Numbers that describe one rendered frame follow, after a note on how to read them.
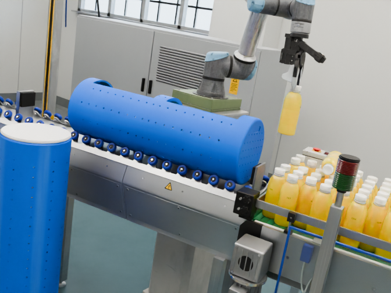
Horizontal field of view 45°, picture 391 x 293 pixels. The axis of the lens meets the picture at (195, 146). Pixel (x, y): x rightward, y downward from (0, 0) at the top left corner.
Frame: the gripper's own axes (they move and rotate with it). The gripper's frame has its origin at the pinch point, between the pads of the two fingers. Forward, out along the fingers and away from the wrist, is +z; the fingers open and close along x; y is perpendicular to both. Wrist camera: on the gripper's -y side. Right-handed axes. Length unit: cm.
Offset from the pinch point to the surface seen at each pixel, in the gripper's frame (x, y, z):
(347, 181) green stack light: 39, -29, 23
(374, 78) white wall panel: -267, -6, -4
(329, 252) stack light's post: 37, -28, 47
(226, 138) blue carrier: 11.5, 21.2, 23.0
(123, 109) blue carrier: 10, 71, 20
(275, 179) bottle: 13.4, -1.3, 34.2
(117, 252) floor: -69, 117, 130
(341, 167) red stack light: 39, -27, 19
